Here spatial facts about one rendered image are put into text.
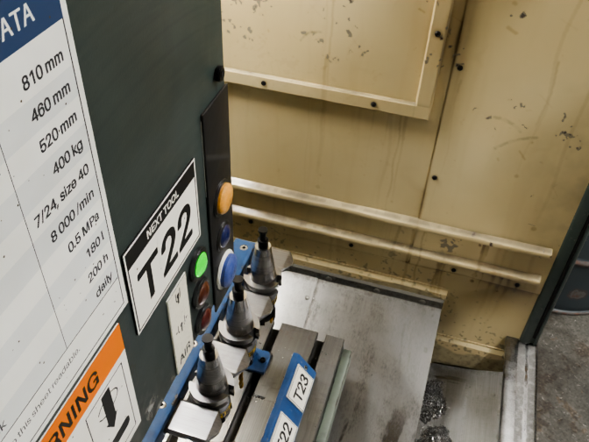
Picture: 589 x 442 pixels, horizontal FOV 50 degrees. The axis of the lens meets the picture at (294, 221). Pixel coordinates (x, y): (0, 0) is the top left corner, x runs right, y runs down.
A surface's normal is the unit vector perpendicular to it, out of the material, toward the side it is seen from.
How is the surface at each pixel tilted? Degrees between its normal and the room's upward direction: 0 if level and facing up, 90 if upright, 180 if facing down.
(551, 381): 0
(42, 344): 90
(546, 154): 89
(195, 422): 0
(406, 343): 24
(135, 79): 90
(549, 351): 0
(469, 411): 17
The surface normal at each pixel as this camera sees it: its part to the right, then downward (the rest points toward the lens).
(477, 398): -0.25, -0.78
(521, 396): 0.04, -0.74
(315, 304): -0.09, -0.42
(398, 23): -0.29, 0.63
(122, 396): 0.96, 0.22
